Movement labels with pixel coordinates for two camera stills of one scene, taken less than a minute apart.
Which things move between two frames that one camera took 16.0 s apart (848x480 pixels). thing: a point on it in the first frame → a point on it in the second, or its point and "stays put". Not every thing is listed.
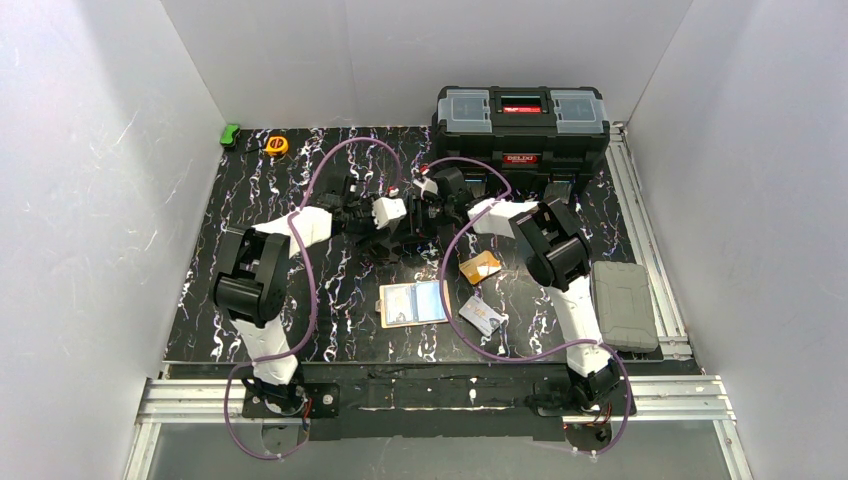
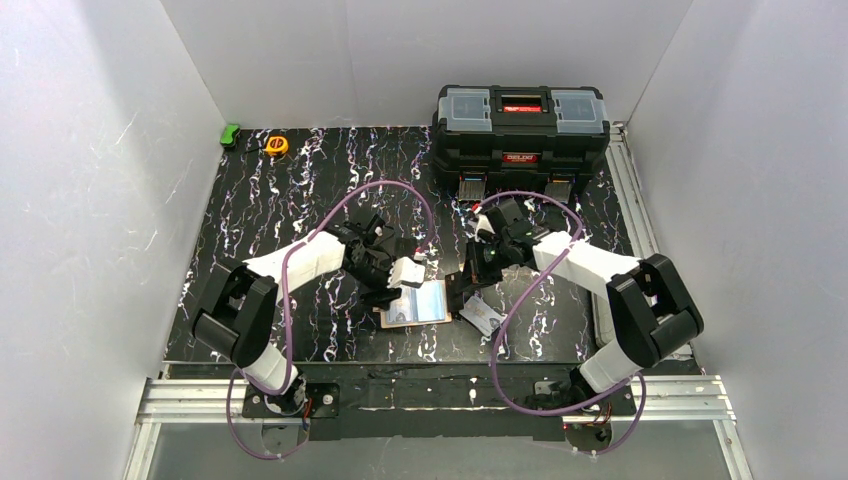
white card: [486, 318] stays put
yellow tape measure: [277, 145] stays put
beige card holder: [413, 304] stays put
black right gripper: [419, 216] → [470, 275]
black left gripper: [370, 225] → [383, 287]
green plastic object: [228, 136] stays put
